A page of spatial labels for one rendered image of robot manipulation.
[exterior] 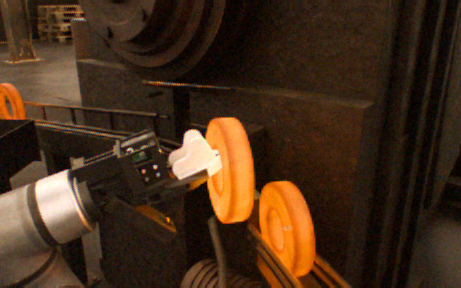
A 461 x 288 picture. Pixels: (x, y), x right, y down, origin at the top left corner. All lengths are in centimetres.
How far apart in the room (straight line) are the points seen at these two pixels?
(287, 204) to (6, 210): 38
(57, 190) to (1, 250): 9
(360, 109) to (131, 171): 45
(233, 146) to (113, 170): 16
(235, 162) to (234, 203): 6
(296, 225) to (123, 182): 26
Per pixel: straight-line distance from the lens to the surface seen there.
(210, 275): 85
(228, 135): 52
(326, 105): 80
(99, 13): 94
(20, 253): 57
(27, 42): 802
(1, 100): 184
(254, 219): 74
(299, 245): 60
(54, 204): 54
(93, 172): 54
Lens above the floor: 106
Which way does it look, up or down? 20 degrees down
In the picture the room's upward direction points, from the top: straight up
